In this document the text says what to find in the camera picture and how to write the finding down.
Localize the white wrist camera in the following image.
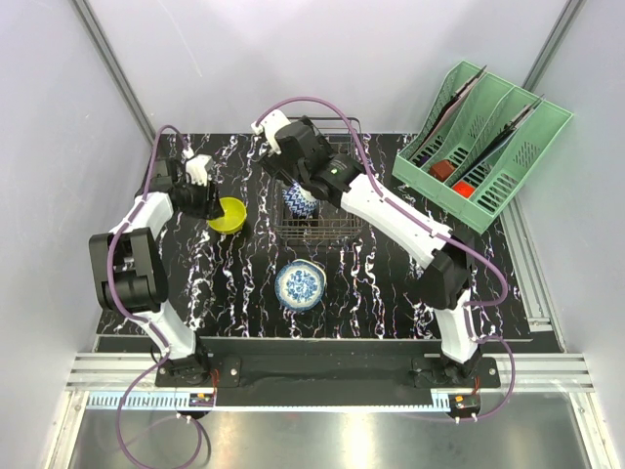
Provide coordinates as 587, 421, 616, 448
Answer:
251, 109, 290, 154
183, 149, 214, 187

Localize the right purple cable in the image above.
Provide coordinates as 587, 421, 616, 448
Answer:
256, 96, 517, 422

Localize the green file organizer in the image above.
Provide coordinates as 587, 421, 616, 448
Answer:
393, 70, 572, 234

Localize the black folder in organizer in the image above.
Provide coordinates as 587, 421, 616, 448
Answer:
411, 62, 487, 164

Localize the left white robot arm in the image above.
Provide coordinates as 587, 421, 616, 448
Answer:
89, 153, 224, 387

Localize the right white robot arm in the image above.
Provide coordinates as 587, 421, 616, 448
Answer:
251, 110, 481, 388

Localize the wire dish rack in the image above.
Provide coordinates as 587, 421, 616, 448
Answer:
271, 116, 364, 247

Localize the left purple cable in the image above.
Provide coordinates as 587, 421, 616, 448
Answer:
106, 125, 211, 465

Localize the red patterned bowl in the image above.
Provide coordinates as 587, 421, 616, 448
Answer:
282, 184, 319, 218

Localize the yellow green bowl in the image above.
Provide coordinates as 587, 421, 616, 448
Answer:
207, 196, 247, 235

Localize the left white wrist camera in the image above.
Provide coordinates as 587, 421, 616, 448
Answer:
183, 149, 214, 187

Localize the blue white patterned bowl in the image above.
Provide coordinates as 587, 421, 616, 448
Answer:
274, 259, 327, 313

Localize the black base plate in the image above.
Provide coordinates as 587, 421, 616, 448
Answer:
155, 339, 501, 407

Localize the brown block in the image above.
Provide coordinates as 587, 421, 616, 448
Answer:
429, 159, 456, 182

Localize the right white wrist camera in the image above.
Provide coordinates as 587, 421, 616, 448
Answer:
251, 109, 290, 154

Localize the purple cable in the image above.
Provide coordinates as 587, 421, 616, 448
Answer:
256, 96, 517, 422
106, 125, 211, 465

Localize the red block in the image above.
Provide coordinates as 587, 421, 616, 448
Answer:
453, 181, 476, 198

